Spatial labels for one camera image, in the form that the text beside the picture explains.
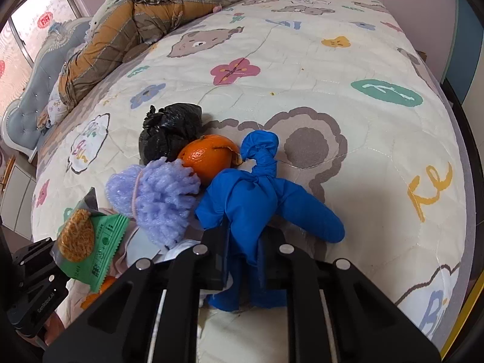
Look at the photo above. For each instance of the window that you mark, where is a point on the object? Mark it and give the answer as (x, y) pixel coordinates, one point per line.
(22, 45)

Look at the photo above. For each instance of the floral pillow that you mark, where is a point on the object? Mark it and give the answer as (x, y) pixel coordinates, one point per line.
(56, 106)

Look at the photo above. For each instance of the blue rubber glove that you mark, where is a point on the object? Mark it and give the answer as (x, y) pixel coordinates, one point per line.
(245, 196)

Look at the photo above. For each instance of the beige nightstand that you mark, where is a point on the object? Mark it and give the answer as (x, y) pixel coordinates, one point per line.
(15, 196)

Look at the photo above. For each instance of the black plastic bag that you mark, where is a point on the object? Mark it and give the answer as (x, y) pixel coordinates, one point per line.
(166, 132)

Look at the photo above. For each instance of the orange grey quilt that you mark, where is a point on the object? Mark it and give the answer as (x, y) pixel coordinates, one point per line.
(124, 34)

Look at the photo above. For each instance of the grey tufted headboard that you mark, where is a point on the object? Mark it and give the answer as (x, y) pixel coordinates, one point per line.
(34, 94)

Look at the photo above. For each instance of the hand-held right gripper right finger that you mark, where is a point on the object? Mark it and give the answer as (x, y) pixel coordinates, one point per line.
(276, 268)

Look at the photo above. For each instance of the yellow rimmed trash bin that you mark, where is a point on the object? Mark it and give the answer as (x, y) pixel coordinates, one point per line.
(457, 323)

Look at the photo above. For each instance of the white wardrobe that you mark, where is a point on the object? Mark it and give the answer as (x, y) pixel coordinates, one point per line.
(467, 45)

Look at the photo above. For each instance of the red window sticker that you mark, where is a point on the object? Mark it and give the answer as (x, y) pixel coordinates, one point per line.
(45, 19)

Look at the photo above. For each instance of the cream bear print blanket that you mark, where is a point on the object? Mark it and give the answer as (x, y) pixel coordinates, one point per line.
(340, 102)

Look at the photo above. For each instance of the green snack packet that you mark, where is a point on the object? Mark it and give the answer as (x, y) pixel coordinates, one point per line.
(102, 249)

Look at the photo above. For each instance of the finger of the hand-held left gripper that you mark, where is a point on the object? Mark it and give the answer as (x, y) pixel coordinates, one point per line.
(36, 253)

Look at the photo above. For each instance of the purple foam net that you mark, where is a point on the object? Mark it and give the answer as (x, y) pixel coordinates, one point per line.
(162, 204)

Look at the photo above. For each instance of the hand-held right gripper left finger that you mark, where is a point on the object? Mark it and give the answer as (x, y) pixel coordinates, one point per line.
(215, 264)

